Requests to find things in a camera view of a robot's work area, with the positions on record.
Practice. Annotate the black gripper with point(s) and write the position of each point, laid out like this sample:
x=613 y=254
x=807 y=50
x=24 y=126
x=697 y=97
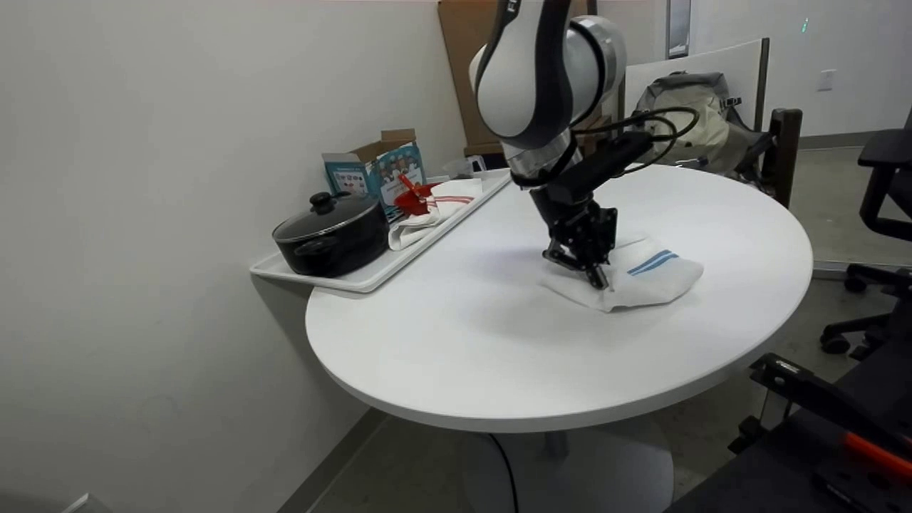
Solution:
x=583 y=224

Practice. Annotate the white cloth with blue stripes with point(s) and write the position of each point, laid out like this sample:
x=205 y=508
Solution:
x=656 y=275

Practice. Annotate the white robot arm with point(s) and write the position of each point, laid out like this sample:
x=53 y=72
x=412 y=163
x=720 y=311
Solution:
x=532 y=76

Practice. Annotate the red plastic object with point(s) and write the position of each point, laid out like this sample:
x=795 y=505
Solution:
x=418 y=197

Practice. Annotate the clear plastic bag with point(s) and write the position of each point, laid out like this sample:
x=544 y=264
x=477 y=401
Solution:
x=698 y=117

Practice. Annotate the white rectangular tray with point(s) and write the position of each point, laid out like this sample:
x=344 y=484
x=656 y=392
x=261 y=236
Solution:
x=379 y=267

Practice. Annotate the blue printed cardboard box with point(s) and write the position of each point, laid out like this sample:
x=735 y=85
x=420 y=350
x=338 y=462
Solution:
x=375 y=167

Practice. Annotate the dark wooden chair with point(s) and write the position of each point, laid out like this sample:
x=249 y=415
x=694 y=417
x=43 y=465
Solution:
x=781 y=153

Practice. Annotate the black cooking pot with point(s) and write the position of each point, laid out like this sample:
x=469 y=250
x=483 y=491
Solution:
x=331 y=250

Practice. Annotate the black pot lid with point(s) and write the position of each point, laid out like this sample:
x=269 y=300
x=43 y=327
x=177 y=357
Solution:
x=328 y=214

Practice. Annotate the orange black bar clamp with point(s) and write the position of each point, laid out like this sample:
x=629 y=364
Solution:
x=815 y=395

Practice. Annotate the black office chair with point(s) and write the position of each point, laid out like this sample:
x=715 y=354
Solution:
x=878 y=209

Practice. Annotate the white table pedestal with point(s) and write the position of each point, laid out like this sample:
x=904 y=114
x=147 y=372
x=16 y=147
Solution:
x=599 y=471

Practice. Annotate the white wall outlet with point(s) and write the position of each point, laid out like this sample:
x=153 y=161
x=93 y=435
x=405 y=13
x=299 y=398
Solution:
x=827 y=82

